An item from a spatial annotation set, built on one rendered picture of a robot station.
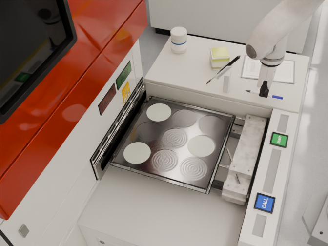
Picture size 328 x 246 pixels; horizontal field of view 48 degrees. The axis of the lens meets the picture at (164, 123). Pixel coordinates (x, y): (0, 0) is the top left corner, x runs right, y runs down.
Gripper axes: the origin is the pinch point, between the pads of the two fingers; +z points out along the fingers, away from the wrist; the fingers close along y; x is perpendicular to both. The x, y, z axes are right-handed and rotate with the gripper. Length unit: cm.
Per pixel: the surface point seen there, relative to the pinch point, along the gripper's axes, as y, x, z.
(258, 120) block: 6.8, 0.4, 9.3
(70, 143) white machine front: 53, -49, -14
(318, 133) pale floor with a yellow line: -78, 36, 102
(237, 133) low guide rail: 10.8, -6.1, 15.1
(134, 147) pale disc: 33, -40, 9
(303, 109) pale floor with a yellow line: -98, 24, 103
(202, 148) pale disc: 26.0, -15.8, 9.5
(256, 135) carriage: 12.0, 0.9, 12.0
